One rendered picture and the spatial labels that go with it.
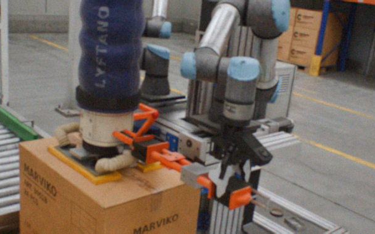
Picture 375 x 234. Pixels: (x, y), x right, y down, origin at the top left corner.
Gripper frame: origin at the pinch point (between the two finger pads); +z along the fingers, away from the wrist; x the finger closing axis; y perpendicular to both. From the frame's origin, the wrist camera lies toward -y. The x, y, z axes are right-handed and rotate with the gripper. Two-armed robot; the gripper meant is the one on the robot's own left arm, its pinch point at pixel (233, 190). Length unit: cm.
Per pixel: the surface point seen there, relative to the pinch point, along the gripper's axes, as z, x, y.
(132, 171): 12.8, -1.9, 47.0
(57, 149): 10, 13, 72
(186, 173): -0.3, 3.5, 14.8
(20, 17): 66, -359, 970
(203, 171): -1.4, 0.2, 11.5
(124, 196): 12.9, 11.2, 32.8
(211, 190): 0.5, 4.3, 3.9
